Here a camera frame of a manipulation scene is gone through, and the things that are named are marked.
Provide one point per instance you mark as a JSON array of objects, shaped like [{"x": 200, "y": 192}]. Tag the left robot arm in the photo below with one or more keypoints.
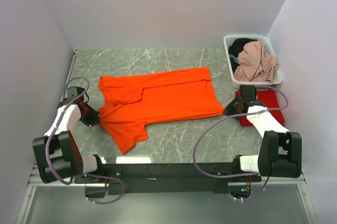
[{"x": 56, "y": 153}]

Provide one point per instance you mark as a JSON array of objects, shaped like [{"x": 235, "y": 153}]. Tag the black base beam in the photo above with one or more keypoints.
[{"x": 167, "y": 177}]

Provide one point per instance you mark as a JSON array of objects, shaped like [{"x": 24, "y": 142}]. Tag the orange t shirt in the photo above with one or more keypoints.
[{"x": 133, "y": 102}]

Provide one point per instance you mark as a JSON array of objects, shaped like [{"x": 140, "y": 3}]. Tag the black garment in basket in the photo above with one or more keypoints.
[{"x": 235, "y": 49}]

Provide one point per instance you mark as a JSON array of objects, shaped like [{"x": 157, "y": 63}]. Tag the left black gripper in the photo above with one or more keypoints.
[{"x": 92, "y": 120}]

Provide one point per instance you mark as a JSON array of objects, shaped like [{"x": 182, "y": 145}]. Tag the aluminium frame rail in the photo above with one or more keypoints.
[{"x": 274, "y": 200}]

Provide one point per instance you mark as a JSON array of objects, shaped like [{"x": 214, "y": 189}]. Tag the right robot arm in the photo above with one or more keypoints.
[{"x": 280, "y": 154}]

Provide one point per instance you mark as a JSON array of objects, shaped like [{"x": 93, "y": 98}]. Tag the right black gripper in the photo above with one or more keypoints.
[{"x": 228, "y": 110}]

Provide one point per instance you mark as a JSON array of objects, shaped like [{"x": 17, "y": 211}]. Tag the white plastic laundry basket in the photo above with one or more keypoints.
[{"x": 228, "y": 40}]

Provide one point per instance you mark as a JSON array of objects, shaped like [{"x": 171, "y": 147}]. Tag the pink garment in basket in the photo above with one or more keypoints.
[{"x": 255, "y": 64}]

